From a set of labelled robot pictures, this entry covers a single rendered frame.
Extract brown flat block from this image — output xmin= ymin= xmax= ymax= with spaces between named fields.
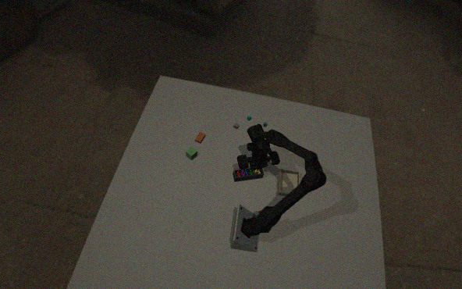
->
xmin=194 ymin=132 xmax=205 ymax=143

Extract green cube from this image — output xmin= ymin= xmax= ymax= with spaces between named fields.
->
xmin=186 ymin=147 xmax=197 ymax=161

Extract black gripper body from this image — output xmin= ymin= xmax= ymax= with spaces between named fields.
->
xmin=237 ymin=148 xmax=280 ymax=169

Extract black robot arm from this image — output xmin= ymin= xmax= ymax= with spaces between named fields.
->
xmin=241 ymin=124 xmax=327 ymax=238

